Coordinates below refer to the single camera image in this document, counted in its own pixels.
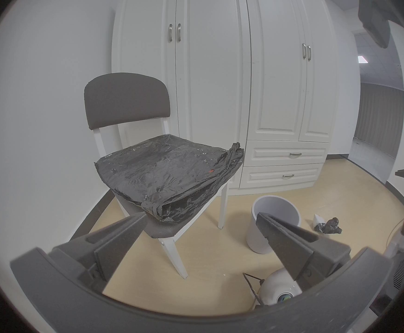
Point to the black plastic bag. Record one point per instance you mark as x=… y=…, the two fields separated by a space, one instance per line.
x=167 y=172

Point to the white wardrobe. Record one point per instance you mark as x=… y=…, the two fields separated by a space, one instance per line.
x=215 y=64

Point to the grey curtain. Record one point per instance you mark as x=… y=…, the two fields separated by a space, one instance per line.
x=379 y=120

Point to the white trash bin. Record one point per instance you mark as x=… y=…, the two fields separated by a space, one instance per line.
x=278 y=210

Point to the white paper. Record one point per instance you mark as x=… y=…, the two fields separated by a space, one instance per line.
x=317 y=220

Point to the black plastic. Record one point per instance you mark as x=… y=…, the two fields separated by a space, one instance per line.
x=332 y=226

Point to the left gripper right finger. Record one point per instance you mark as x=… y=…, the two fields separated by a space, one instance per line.
x=292 y=248

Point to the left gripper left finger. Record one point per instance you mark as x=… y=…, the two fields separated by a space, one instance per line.
x=111 y=245

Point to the white ceiling light panel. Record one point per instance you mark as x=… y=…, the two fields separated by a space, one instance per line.
x=362 y=59

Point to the white chair grey cushions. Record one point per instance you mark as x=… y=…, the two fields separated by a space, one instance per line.
x=127 y=99

